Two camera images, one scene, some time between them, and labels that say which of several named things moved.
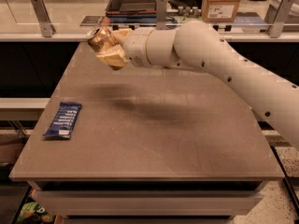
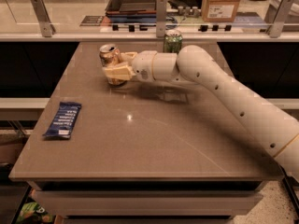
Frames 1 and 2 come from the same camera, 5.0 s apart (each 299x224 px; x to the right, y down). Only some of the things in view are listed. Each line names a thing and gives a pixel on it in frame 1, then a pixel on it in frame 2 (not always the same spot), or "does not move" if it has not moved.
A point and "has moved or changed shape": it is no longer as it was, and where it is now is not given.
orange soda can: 100,37 has moved or changed shape
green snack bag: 33,213 does not move
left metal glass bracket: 48,29 does not move
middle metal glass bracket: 161,12 does not move
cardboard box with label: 220,3 does not move
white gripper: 135,47 to 142,65
